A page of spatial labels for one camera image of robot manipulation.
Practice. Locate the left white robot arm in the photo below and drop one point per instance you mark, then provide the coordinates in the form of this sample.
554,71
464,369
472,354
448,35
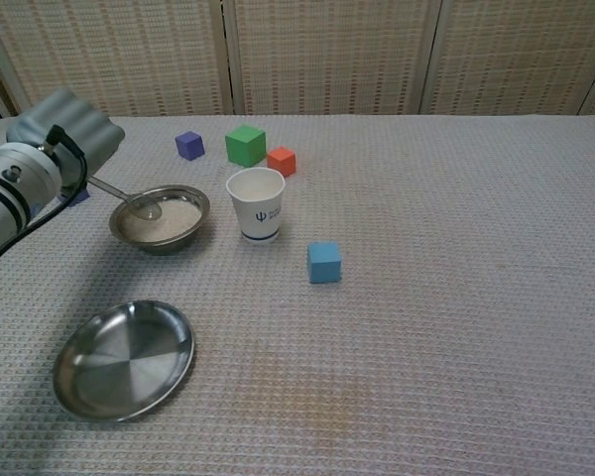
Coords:
5,198

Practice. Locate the beige waffle tablecloth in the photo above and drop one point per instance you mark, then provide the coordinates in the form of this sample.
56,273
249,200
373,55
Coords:
426,297

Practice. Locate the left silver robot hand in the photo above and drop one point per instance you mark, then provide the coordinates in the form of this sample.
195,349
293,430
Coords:
74,129

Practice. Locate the white paper cup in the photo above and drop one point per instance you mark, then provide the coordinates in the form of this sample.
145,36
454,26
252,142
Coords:
260,218

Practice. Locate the blue foam cube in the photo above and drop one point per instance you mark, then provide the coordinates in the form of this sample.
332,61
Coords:
323,263

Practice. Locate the metal spoon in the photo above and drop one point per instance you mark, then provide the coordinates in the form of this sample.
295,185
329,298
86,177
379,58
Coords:
149,212

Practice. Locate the orange foam cube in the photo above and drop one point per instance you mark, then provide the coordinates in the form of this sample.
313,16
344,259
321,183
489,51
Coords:
281,161

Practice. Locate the steel plate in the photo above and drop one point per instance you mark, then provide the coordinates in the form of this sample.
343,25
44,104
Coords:
124,362

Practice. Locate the steel bowl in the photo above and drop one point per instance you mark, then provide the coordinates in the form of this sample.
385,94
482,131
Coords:
154,248

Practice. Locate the purple foam cube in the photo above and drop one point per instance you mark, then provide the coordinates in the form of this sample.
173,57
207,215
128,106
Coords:
82,196
189,146

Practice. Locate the green foam cube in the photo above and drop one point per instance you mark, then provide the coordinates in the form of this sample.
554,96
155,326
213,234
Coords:
245,146

